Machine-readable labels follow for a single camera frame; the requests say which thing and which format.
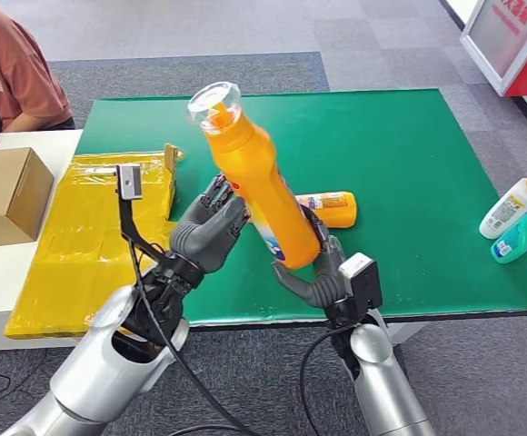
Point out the teal translucent bottle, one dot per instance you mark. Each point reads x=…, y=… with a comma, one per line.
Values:
x=522, y=236

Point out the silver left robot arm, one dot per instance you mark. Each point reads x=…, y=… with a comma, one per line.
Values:
x=100, y=373

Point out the person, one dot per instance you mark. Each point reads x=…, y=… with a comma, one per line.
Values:
x=14, y=78

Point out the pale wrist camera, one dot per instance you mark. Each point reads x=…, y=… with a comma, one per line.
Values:
x=129, y=182
x=361, y=280

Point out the red and white cabinet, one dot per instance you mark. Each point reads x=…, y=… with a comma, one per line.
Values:
x=513, y=36

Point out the white bottle with yellow cap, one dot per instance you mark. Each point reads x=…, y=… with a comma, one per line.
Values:
x=509, y=210

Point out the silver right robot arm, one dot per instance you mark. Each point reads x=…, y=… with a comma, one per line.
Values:
x=381, y=385

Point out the white table leg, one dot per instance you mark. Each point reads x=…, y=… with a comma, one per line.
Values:
x=406, y=332

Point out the brown cardboard box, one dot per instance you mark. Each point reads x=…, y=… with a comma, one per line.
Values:
x=5, y=192

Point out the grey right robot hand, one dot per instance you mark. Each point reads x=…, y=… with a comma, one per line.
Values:
x=327, y=280

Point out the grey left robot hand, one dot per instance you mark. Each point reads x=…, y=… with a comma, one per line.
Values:
x=205, y=231

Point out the small cardboard piece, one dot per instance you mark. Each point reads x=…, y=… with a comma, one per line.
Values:
x=171, y=160

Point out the orange bottle with clear cap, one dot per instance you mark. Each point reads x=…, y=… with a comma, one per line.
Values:
x=263, y=192
x=336, y=209

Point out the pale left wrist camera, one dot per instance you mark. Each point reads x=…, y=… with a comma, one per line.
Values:
x=129, y=182

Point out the green table mat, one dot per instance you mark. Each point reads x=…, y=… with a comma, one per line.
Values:
x=404, y=156

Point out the yellow plastic sheet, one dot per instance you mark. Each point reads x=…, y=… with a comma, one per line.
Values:
x=77, y=240

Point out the black left camera bracket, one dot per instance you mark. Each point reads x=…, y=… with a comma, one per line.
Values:
x=129, y=225

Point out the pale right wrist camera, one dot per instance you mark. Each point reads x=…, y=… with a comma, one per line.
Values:
x=361, y=280

